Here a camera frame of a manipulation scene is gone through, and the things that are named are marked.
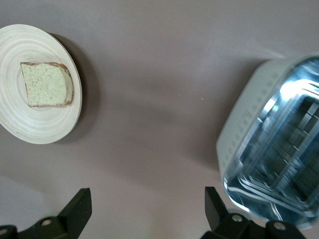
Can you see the round wooden plate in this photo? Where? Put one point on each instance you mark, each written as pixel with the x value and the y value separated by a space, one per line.
pixel 37 124

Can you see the cream and chrome toaster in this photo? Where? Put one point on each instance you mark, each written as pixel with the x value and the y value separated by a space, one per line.
pixel 249 112

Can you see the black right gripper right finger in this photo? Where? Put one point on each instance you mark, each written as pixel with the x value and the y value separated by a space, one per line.
pixel 224 224

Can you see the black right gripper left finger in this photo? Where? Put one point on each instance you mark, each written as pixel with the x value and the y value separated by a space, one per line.
pixel 64 219

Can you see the brown bread slice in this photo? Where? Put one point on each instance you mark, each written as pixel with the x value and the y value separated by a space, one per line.
pixel 46 84

